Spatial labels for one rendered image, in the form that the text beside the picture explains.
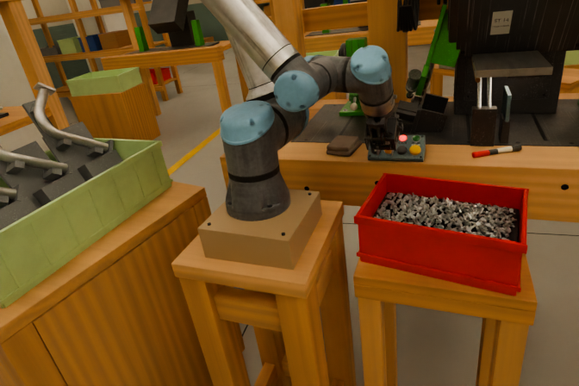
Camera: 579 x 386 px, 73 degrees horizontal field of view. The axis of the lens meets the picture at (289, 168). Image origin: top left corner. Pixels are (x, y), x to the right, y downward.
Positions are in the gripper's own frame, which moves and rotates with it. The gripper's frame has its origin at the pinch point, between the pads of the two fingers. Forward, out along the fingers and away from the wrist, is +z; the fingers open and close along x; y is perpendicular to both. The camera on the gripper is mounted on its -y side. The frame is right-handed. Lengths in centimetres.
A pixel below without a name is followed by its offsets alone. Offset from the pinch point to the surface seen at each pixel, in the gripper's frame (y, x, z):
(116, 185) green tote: 22, -76, -10
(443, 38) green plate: -32.7, 12.6, -5.3
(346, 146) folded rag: -1.2, -12.3, 3.6
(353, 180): 6.9, -10.0, 9.0
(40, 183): 26, -101, -14
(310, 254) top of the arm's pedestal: 36.3, -11.3, -12.9
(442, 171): 4.6, 14.0, 5.7
